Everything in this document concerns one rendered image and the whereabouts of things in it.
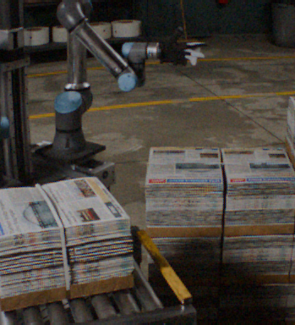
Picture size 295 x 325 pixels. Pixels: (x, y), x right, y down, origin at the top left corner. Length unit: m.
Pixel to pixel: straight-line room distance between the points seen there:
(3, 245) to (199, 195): 0.99
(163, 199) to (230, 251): 0.35
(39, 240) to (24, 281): 0.13
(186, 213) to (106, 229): 0.80
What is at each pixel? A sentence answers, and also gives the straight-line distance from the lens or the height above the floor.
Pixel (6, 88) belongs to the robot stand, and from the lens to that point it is 2.48.
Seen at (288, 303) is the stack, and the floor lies 0.28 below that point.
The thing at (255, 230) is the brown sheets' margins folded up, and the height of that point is 0.63.
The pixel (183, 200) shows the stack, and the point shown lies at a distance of 2.37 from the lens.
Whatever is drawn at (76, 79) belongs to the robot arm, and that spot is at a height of 1.10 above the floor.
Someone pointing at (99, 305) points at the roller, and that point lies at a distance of 1.69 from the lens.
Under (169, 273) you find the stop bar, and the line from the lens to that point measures 1.79.
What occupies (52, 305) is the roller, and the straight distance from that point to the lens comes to 1.70.
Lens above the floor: 1.75
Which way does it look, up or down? 21 degrees down
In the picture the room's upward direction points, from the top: straight up
